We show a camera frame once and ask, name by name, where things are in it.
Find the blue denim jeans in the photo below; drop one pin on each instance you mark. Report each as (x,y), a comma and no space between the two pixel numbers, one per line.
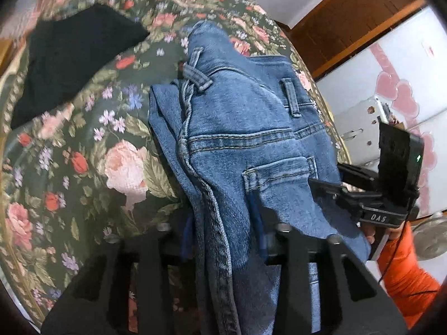
(233,126)

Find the black folded garment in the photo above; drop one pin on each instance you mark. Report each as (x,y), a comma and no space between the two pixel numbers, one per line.
(65,54)

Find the white cabinet with hearts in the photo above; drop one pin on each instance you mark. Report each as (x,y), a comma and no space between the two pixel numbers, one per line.
(405,69)

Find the white perforated metal bracket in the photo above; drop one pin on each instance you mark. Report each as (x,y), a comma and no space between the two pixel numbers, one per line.
(359,127)

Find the orange sleeved forearm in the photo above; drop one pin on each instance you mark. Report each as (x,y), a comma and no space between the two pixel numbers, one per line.
(412,288)

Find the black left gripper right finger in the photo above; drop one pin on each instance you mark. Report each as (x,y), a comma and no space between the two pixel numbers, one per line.
(350,299)

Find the person's right hand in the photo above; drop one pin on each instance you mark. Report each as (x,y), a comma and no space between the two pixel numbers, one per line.
(370,232)

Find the brown wooden door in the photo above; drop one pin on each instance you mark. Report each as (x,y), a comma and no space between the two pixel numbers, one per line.
(335,30)

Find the green floral bed cover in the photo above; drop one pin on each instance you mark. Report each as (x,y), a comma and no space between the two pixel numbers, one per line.
(90,170)

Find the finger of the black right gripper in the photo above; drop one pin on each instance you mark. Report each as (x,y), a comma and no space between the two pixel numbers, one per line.
(331,191)

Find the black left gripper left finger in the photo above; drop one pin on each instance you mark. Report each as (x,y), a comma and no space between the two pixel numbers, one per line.
(97,299)

